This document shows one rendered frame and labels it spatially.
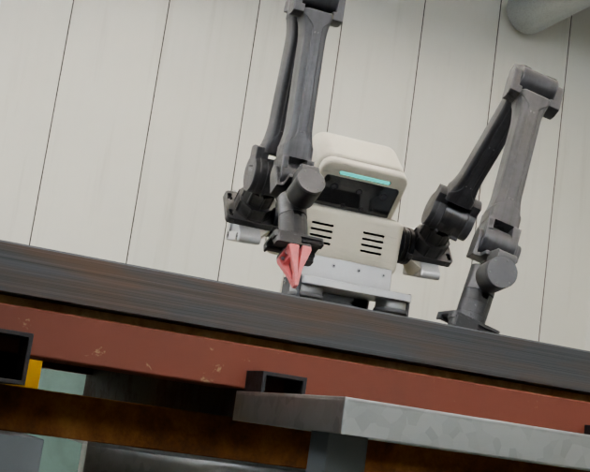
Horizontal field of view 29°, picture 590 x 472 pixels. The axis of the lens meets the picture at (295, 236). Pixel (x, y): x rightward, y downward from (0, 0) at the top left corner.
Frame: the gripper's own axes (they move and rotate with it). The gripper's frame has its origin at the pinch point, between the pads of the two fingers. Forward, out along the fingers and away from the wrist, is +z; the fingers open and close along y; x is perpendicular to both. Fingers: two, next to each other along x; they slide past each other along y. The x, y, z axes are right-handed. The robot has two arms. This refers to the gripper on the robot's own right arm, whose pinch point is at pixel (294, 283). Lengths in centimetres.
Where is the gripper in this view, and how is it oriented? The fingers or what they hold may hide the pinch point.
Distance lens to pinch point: 213.7
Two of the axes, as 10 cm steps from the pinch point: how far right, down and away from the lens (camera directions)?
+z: 0.3, 8.3, -5.5
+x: -3.9, 5.2, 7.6
